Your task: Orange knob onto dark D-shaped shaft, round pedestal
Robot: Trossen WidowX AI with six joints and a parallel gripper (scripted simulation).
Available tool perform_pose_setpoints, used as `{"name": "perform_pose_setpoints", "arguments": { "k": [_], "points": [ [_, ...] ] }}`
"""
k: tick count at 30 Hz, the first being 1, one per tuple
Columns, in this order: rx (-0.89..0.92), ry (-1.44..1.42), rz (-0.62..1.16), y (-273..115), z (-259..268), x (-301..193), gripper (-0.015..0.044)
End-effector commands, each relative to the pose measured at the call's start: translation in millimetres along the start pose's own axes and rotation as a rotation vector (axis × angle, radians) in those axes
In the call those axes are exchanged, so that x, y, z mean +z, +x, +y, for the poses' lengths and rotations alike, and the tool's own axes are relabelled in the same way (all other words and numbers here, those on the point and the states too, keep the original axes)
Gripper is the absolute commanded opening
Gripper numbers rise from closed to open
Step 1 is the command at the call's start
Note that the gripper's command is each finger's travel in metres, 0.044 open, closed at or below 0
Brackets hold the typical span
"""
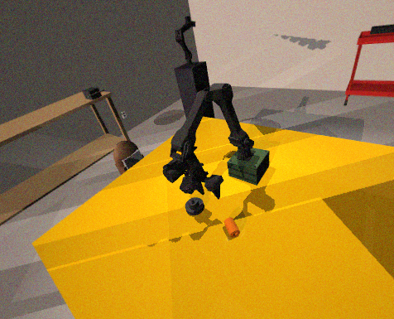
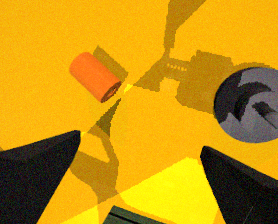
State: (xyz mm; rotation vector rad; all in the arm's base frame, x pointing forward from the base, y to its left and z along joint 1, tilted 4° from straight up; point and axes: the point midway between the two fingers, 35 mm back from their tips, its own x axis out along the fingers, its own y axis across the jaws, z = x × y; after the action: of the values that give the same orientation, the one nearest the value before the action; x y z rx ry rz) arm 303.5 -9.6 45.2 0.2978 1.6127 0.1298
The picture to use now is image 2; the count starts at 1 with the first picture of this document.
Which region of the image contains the orange cylinder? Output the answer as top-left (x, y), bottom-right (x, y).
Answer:
top-left (69, 52), bottom-right (121, 103)

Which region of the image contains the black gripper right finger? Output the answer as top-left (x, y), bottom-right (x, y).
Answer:
top-left (200, 145), bottom-right (278, 224)

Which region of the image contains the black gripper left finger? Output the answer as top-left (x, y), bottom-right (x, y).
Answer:
top-left (0, 130), bottom-right (81, 224)

